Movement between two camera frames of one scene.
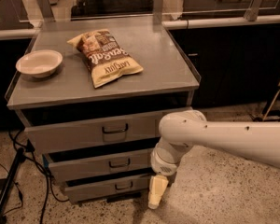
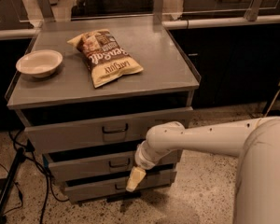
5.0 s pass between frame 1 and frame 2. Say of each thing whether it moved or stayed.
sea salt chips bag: stayed
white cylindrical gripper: moved
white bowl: stayed
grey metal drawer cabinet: stayed
